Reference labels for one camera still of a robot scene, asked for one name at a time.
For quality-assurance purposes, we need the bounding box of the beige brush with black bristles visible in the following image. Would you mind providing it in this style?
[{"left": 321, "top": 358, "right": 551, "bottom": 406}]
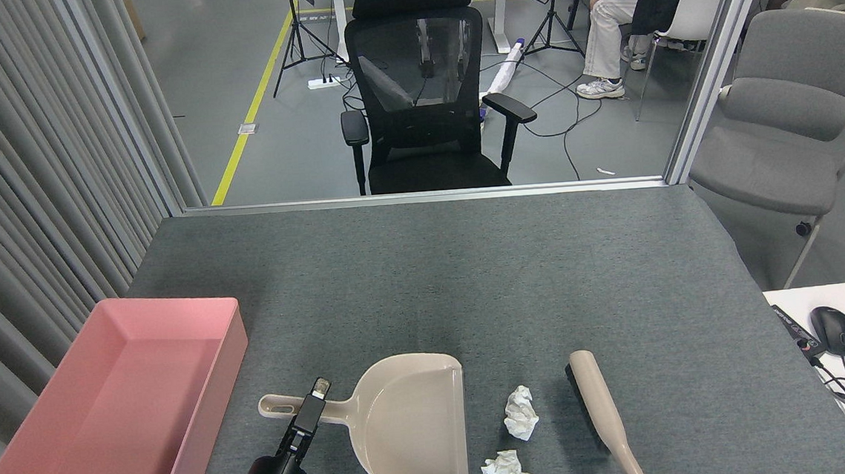
[{"left": 563, "top": 346, "right": 652, "bottom": 474}]

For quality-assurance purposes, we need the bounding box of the beige plastic dustpan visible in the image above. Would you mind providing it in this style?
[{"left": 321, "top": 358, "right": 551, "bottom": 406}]
[{"left": 255, "top": 349, "right": 471, "bottom": 474}]

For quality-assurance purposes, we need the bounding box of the white paper ball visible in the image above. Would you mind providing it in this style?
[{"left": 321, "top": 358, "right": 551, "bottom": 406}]
[
  {"left": 480, "top": 448, "right": 535, "bottom": 474},
  {"left": 502, "top": 384, "right": 542, "bottom": 443}
]

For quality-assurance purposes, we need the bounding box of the pink plastic bin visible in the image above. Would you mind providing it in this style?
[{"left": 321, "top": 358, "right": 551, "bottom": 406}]
[{"left": 0, "top": 289, "right": 258, "bottom": 474}]

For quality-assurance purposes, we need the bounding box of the black flat device box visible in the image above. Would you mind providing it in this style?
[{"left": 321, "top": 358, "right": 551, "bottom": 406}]
[{"left": 769, "top": 301, "right": 827, "bottom": 362}]

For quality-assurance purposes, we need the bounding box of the black computer mouse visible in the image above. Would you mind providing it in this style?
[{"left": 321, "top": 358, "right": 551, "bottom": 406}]
[{"left": 809, "top": 304, "right": 845, "bottom": 359}]

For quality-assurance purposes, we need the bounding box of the black mesh office chair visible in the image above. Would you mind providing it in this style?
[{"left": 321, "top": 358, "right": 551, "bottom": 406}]
[{"left": 332, "top": 0, "right": 542, "bottom": 197}]

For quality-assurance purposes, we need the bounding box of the grey pleated curtain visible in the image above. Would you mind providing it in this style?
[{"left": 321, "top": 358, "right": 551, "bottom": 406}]
[{"left": 0, "top": 0, "right": 231, "bottom": 474}]

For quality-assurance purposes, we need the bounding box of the black tripod stand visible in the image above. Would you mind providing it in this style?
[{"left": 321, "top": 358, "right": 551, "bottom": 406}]
[
  {"left": 266, "top": 0, "right": 343, "bottom": 98},
  {"left": 522, "top": 0, "right": 596, "bottom": 61}
]

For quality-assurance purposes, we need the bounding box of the grey upholstered chair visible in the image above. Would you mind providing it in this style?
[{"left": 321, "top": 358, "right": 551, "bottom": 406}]
[{"left": 679, "top": 5, "right": 845, "bottom": 295}]

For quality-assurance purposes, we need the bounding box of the white rolled sheet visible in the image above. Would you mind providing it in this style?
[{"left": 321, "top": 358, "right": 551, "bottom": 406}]
[{"left": 476, "top": 36, "right": 530, "bottom": 108}]

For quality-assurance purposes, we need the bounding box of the white-legged desk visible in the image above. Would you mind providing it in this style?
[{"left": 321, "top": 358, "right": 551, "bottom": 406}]
[{"left": 302, "top": 0, "right": 555, "bottom": 69}]

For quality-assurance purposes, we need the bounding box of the white plastic chair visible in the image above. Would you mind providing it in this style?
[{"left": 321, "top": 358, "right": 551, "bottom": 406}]
[{"left": 627, "top": 0, "right": 738, "bottom": 122}]

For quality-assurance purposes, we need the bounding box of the silver table edge rail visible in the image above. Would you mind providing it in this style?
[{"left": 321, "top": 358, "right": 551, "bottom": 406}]
[{"left": 183, "top": 174, "right": 669, "bottom": 221}]

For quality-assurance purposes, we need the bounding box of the black floor cable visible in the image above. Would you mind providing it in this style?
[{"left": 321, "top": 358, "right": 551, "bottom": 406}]
[{"left": 522, "top": 53, "right": 609, "bottom": 184}]

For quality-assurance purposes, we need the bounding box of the silver post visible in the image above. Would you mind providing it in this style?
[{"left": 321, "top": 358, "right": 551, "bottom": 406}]
[{"left": 651, "top": 0, "right": 791, "bottom": 186}]

